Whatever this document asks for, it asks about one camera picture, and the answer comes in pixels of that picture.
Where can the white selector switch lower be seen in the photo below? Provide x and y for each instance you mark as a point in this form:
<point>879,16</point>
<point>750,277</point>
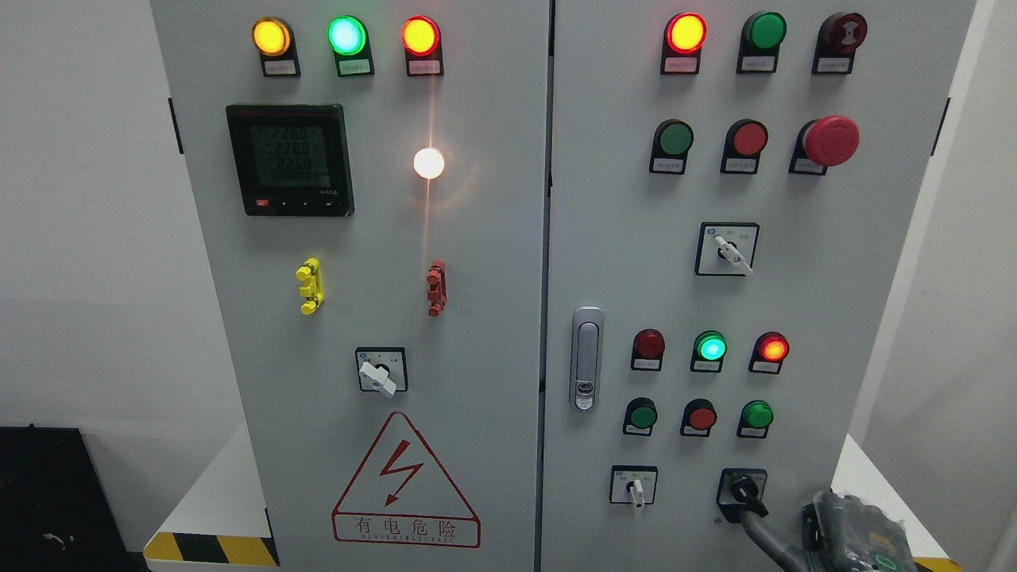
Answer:
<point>634,486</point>

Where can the black box on floor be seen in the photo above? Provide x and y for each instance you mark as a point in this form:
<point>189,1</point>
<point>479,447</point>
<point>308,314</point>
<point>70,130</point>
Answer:
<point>54,514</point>

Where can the green illuminated button lower right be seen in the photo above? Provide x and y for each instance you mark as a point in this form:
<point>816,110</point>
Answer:
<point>755,420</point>

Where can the black digital power meter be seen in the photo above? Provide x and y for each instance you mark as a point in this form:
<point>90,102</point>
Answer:
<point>292,160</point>

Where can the silver door handle lock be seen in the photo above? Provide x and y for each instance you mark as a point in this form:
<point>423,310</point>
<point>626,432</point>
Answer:
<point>585,357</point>

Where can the red indicator light right door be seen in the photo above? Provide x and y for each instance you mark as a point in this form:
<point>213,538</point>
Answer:
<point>682,43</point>

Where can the red high voltage warning sticker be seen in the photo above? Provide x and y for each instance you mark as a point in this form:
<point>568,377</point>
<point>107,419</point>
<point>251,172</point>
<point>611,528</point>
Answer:
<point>402,494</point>

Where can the lit green indicator light middle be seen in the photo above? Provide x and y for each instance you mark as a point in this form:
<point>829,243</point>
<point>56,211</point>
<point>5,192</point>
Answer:
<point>708,352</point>

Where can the green push button lower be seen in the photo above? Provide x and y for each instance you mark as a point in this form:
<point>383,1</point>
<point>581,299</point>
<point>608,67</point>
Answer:
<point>640,416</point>

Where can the red terminal block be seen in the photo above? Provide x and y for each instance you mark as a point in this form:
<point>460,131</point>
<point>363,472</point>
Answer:
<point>437,288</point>

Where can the yellow terminal block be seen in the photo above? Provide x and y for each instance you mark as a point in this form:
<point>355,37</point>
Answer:
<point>309,276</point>

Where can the red emergency stop button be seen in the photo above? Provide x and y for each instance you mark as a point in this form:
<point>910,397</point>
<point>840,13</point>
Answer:
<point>822,143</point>

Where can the dark red indicator light left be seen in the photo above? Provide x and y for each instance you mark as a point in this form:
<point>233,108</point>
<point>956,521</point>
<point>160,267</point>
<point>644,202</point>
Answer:
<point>648,348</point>

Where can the red push button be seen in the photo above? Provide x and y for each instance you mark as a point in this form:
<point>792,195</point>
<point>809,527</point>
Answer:
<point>743,144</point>
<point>699,417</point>

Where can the red indicator light lower right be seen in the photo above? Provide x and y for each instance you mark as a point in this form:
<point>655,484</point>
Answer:
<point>769,353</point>

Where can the white selector switch left door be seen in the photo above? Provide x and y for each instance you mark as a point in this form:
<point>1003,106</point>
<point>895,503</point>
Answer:
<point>382,370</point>

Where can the white lit indicator light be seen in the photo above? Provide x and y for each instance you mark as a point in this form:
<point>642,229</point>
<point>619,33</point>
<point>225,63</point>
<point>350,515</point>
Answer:
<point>429,163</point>

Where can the green push button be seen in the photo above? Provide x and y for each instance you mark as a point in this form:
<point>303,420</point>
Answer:
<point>640,416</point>
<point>671,144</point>

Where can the black rotary knob switch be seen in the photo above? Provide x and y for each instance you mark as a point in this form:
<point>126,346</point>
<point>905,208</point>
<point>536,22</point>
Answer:
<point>741,490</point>

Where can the yellow indicator light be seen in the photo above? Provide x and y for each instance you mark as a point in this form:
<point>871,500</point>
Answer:
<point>276,47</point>

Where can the green indicator light top left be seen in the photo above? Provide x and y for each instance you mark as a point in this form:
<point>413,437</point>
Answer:
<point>351,47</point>

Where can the green push button upper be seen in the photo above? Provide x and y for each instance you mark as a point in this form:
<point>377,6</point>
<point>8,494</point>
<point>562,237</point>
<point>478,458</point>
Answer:
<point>671,144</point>

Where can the red buzzer alarm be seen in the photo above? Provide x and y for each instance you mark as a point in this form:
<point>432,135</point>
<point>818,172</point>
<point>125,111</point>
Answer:
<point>837,41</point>

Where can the white selector switch upper right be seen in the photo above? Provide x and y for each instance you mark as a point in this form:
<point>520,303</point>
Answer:
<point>726,249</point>

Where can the red push button upper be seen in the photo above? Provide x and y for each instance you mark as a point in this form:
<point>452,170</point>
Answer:
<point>743,144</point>

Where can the white selector switch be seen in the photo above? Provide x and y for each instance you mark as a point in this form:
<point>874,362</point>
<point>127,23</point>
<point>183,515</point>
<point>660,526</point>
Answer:
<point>634,486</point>
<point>726,249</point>

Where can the green indicator light right door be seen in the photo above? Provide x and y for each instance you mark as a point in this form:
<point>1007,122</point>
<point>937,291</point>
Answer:
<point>761,37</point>

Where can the red push button lower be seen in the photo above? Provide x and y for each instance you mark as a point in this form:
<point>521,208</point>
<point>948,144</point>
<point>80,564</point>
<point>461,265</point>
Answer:
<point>699,417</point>

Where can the red indicator light top left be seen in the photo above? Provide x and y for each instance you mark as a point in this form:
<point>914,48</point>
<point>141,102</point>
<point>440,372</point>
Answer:
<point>422,41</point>

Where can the grey electrical cabinet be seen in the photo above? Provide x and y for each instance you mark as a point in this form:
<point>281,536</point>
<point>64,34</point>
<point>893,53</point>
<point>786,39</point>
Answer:
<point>545,115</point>

